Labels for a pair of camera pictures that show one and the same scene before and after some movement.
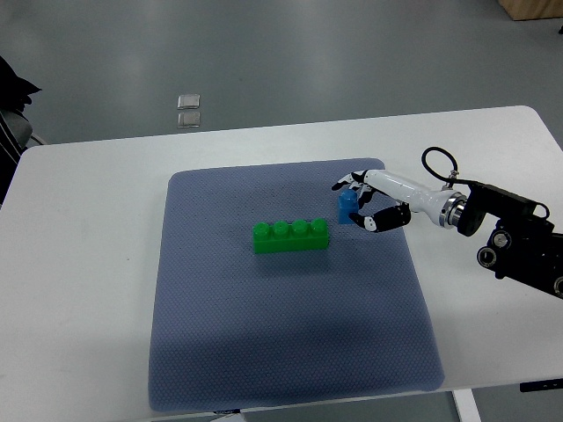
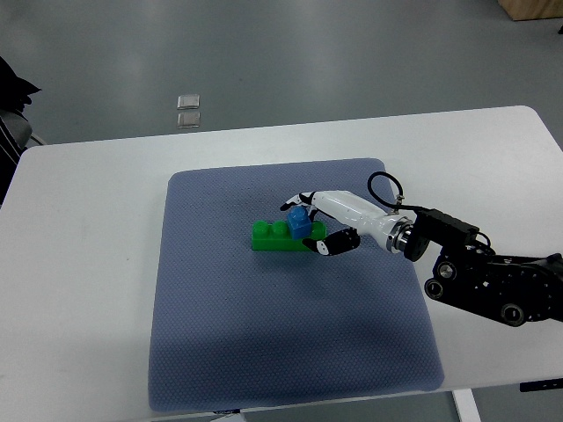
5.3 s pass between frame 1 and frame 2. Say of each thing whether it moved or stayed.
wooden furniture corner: stayed
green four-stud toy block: stayed
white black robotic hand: moved
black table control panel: stayed
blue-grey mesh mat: stayed
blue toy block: moved
